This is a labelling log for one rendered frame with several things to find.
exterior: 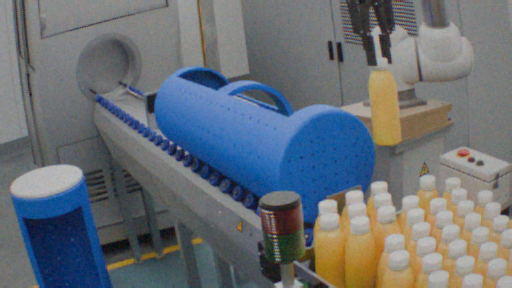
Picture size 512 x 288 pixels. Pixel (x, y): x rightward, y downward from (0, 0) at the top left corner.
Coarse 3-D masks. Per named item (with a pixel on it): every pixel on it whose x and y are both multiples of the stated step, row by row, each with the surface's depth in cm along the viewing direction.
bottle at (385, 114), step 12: (372, 72) 143; (384, 72) 142; (372, 84) 143; (384, 84) 141; (372, 96) 143; (384, 96) 142; (396, 96) 143; (372, 108) 144; (384, 108) 142; (396, 108) 143; (372, 120) 146; (384, 120) 143; (396, 120) 144; (384, 132) 144; (396, 132) 144; (384, 144) 145
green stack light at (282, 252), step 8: (264, 232) 102; (296, 232) 101; (264, 240) 103; (272, 240) 101; (280, 240) 100; (288, 240) 100; (296, 240) 101; (272, 248) 102; (280, 248) 101; (288, 248) 101; (296, 248) 101; (304, 248) 103; (272, 256) 102; (280, 256) 101; (288, 256) 101; (296, 256) 102
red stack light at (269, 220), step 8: (296, 208) 100; (264, 216) 100; (272, 216) 100; (280, 216) 99; (288, 216) 99; (296, 216) 100; (264, 224) 101; (272, 224) 100; (280, 224) 100; (288, 224) 100; (296, 224) 100; (272, 232) 100; (280, 232) 100; (288, 232) 100
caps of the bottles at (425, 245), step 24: (480, 192) 131; (480, 216) 119; (504, 216) 117; (432, 240) 114; (456, 240) 112; (480, 240) 112; (504, 240) 109; (432, 264) 106; (456, 264) 104; (504, 264) 99
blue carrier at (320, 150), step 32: (160, 96) 223; (192, 96) 202; (224, 96) 187; (160, 128) 227; (192, 128) 196; (224, 128) 177; (256, 128) 164; (288, 128) 154; (320, 128) 155; (352, 128) 159; (224, 160) 179; (256, 160) 161; (288, 160) 154; (320, 160) 157; (352, 160) 161; (256, 192) 169; (320, 192) 159
